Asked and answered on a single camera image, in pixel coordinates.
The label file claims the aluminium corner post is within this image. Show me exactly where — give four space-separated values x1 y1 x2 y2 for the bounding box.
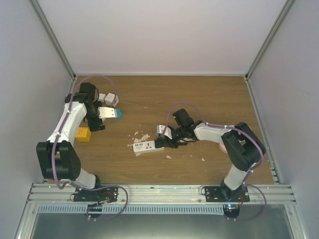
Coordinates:
29 0 76 80
245 0 295 81

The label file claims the black charger plug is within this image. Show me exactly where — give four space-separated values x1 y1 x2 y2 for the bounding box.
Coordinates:
155 138 166 148

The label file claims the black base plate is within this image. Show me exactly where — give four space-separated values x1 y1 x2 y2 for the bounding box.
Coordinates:
200 186 250 203
69 187 118 204

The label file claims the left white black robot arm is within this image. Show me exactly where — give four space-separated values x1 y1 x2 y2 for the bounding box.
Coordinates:
36 83 105 201

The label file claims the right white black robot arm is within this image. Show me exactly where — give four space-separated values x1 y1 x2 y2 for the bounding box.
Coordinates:
155 109 266 202

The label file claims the left aluminium corner post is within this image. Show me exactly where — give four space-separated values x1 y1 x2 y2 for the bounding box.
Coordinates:
29 0 76 80

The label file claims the yellow plug adapter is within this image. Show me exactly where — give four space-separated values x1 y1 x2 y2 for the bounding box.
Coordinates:
75 127 92 142

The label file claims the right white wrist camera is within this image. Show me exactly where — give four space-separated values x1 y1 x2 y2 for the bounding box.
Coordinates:
156 125 172 139

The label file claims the white cube socket tiger sticker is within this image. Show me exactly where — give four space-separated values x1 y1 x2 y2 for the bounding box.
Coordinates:
104 93 119 108

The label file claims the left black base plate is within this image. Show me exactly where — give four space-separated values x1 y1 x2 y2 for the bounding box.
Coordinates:
69 187 118 204

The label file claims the blue plug adapter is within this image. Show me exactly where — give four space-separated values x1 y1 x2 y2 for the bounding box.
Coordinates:
113 109 122 120

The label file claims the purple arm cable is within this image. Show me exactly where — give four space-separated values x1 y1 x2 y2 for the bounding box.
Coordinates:
160 101 265 172
51 74 120 190

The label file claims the aluminium front rail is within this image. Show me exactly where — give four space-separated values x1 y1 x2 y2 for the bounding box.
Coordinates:
27 184 296 205

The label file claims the pink round power socket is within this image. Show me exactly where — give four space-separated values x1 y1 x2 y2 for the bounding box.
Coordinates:
218 144 227 153

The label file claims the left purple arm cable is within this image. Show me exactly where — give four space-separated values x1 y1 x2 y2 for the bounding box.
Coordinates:
51 74 120 190

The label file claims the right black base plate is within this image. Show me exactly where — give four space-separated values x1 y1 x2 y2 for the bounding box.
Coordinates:
200 186 250 203

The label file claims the white power strip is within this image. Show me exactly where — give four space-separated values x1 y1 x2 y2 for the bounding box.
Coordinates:
133 140 164 154

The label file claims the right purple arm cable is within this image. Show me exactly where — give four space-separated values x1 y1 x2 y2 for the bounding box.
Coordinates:
160 101 265 172

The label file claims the right aluminium corner post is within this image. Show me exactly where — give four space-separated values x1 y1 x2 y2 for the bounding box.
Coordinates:
245 0 295 81

